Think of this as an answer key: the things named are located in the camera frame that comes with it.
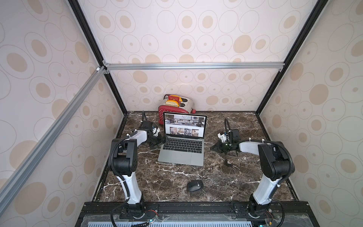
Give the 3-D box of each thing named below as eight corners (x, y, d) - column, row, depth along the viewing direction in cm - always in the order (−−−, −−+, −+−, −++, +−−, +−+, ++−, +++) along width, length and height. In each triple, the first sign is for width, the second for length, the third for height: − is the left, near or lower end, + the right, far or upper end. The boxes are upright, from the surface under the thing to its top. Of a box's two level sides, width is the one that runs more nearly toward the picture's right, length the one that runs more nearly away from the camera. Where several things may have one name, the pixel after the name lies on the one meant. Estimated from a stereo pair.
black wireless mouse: (186, 191, 82) (187, 190, 79) (186, 181, 86) (186, 179, 83) (203, 191, 82) (203, 190, 79) (202, 181, 86) (203, 179, 83)
